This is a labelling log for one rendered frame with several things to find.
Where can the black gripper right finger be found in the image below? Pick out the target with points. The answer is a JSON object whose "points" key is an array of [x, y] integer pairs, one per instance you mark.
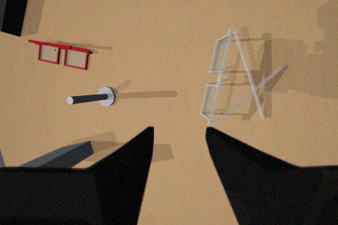
{"points": [[265, 190]]}

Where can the red-framed glasses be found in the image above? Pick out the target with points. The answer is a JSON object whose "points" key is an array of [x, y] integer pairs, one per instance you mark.
{"points": [[74, 57]]}

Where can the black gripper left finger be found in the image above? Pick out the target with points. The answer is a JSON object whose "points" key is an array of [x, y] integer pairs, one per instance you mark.
{"points": [[110, 192]]}

